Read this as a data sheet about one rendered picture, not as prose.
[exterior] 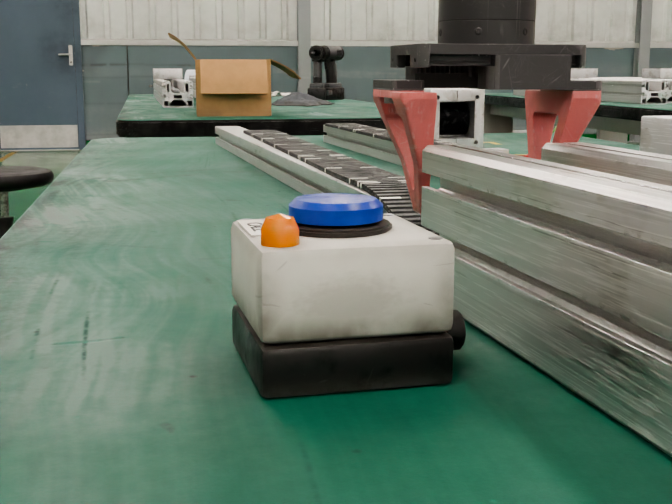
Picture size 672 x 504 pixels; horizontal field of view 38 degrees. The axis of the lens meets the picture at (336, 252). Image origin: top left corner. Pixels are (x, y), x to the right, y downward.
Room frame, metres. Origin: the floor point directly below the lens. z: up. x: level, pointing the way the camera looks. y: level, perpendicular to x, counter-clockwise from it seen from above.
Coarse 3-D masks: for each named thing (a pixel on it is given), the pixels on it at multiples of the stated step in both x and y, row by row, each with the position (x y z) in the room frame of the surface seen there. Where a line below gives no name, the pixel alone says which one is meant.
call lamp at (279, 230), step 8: (272, 216) 0.37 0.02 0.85; (280, 216) 0.37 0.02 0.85; (288, 216) 0.37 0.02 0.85; (264, 224) 0.37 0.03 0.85; (272, 224) 0.37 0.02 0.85; (280, 224) 0.37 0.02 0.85; (288, 224) 0.37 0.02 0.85; (296, 224) 0.37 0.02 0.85; (264, 232) 0.37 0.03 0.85; (272, 232) 0.37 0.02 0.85; (280, 232) 0.37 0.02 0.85; (288, 232) 0.37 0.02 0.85; (296, 232) 0.37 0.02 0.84; (264, 240) 0.37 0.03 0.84; (272, 240) 0.37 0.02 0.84; (280, 240) 0.37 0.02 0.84; (288, 240) 0.37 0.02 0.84; (296, 240) 0.37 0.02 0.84
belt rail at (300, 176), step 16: (224, 128) 1.61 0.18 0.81; (240, 128) 1.61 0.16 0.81; (224, 144) 1.57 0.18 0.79; (240, 144) 1.40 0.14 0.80; (256, 144) 1.27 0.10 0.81; (256, 160) 1.27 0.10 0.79; (272, 160) 1.16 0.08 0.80; (288, 160) 1.07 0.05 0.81; (272, 176) 1.16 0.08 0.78; (288, 176) 1.07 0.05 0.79; (304, 176) 0.99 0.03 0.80; (320, 176) 0.92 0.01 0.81; (304, 192) 0.99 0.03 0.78; (320, 192) 0.92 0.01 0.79; (336, 192) 0.86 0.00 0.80; (352, 192) 0.81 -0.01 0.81
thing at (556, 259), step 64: (448, 192) 0.53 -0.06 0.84; (512, 192) 0.43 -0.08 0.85; (576, 192) 0.37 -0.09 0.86; (640, 192) 0.34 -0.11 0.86; (512, 256) 0.43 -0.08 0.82; (576, 256) 0.37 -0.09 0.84; (640, 256) 0.35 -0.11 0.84; (512, 320) 0.42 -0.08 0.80; (576, 320) 0.37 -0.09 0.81; (640, 320) 0.32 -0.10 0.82; (576, 384) 0.36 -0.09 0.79; (640, 384) 0.32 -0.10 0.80
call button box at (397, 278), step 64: (256, 256) 0.37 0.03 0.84; (320, 256) 0.37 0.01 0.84; (384, 256) 0.37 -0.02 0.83; (448, 256) 0.38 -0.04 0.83; (256, 320) 0.37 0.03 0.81; (320, 320) 0.37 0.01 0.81; (384, 320) 0.37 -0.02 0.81; (448, 320) 0.38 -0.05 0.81; (256, 384) 0.37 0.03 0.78; (320, 384) 0.37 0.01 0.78; (384, 384) 0.37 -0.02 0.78
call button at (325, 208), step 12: (300, 204) 0.40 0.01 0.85; (312, 204) 0.40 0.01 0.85; (324, 204) 0.39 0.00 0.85; (336, 204) 0.39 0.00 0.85; (348, 204) 0.39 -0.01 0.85; (360, 204) 0.40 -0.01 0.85; (372, 204) 0.40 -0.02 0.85; (300, 216) 0.40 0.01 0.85; (312, 216) 0.39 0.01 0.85; (324, 216) 0.39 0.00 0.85; (336, 216) 0.39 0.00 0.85; (348, 216) 0.39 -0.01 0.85; (360, 216) 0.39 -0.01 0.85; (372, 216) 0.40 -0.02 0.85
